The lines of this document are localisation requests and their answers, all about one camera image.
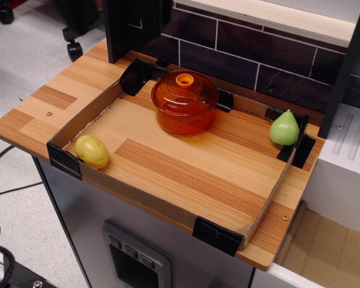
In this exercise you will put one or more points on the orange transparent pot lid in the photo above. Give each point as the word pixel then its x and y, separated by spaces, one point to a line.
pixel 184 93

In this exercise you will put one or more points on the orange transparent pot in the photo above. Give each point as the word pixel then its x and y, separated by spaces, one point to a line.
pixel 185 119

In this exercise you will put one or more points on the yellow toy potato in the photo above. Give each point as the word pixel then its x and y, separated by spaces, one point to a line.
pixel 92 151

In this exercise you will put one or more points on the green toy pear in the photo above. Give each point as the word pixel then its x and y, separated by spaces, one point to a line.
pixel 285 129

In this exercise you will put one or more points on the grey oven control panel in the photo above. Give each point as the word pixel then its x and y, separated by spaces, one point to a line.
pixel 136 264

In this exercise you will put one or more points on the black office chair base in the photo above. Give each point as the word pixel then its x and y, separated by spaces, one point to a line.
pixel 81 16

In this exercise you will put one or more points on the white toy sink drainboard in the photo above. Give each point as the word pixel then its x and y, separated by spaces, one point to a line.
pixel 342 146

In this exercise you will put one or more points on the black caster wheel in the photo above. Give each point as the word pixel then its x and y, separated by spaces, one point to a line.
pixel 6 12

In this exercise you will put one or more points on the black post left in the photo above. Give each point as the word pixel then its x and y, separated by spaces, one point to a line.
pixel 129 24

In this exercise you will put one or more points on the black post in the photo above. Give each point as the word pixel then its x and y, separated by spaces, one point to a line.
pixel 129 24
pixel 341 83

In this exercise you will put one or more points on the black post right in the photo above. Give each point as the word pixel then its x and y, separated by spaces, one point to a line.
pixel 341 83

